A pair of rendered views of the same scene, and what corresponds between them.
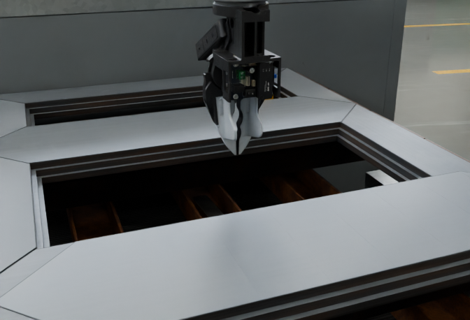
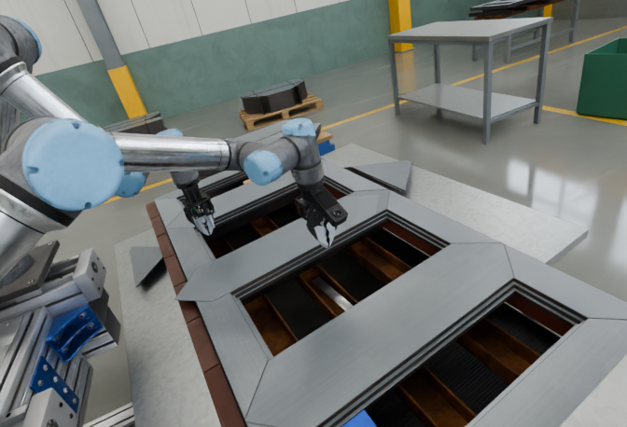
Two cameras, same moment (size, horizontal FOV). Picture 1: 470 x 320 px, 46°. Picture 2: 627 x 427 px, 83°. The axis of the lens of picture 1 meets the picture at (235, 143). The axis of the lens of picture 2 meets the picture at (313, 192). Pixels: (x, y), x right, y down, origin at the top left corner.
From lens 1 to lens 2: 1.57 m
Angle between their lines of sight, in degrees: 130
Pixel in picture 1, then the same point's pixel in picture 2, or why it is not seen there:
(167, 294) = not seen: hidden behind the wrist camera
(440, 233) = (245, 253)
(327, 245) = (287, 236)
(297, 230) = (299, 240)
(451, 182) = (223, 288)
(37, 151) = (462, 254)
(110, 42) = not seen: hidden behind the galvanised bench
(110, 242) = (363, 216)
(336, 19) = not seen: outside the picture
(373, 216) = (268, 254)
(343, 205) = (280, 257)
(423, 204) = (244, 268)
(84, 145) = (440, 267)
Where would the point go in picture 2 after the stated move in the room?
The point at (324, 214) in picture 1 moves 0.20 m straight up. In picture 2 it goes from (288, 251) to (271, 195)
